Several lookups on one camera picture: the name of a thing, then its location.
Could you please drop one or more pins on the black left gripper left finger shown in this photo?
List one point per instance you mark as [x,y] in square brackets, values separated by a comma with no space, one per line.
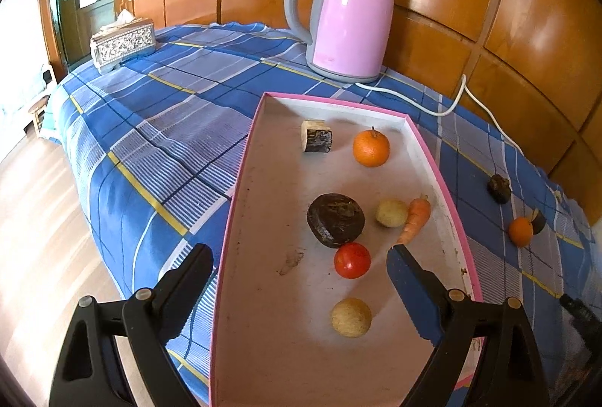
[89,371]

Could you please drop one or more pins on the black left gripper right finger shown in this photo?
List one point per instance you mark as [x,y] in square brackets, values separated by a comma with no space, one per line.
[509,370]

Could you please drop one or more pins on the tan small round fruit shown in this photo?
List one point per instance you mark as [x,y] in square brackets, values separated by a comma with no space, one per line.
[351,318]

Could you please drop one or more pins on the small orange carrot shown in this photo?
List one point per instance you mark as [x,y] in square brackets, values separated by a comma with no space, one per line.
[418,215]

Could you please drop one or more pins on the small red tomato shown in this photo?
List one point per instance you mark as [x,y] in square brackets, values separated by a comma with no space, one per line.
[352,260]

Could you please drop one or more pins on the dark brown round fruit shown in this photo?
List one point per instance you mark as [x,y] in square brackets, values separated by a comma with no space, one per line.
[335,219]

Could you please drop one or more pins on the right gripper seen afar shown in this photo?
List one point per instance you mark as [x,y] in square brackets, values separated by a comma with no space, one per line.
[584,321]

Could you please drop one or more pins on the large orange mandarin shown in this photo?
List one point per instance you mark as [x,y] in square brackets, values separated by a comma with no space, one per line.
[520,232]

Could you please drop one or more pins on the dark cut fruit piece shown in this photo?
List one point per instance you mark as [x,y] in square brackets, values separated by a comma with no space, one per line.
[538,221]

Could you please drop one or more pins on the dark brown ridged fruit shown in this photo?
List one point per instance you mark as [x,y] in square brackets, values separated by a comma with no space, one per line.
[499,189]

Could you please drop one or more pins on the blue plaid tablecloth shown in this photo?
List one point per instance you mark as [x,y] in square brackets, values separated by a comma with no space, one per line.
[155,147]

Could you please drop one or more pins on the ornate silver tissue box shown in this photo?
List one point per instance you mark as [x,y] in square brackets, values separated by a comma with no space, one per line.
[125,38]

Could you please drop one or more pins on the pink electric kettle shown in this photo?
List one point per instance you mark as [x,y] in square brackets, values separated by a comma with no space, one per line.
[346,40]

